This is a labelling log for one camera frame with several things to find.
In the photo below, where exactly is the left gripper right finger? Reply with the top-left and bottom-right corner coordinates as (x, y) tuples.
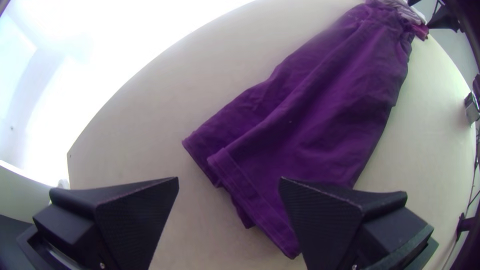
(278, 176), (435, 270)

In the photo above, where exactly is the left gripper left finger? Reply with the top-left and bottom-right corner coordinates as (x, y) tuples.
(32, 176), (180, 270)

